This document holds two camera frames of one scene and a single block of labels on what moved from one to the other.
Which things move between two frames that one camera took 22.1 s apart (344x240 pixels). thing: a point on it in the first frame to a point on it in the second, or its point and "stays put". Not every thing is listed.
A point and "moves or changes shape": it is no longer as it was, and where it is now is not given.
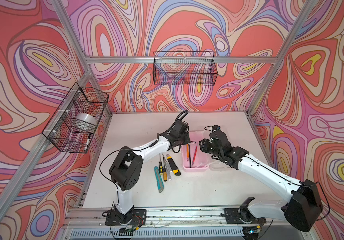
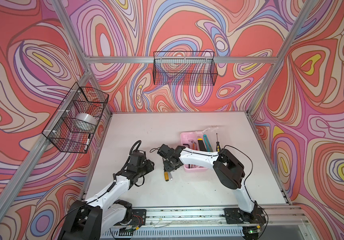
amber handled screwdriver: (165, 173) stays put
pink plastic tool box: (200, 161) stays put
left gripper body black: (184, 140) to (145, 167)
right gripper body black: (216, 152) to (169, 166)
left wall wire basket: (72, 127) stays put
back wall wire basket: (184, 68) stays put
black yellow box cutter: (175, 170) moves or changes shape
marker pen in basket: (87, 144) stays put
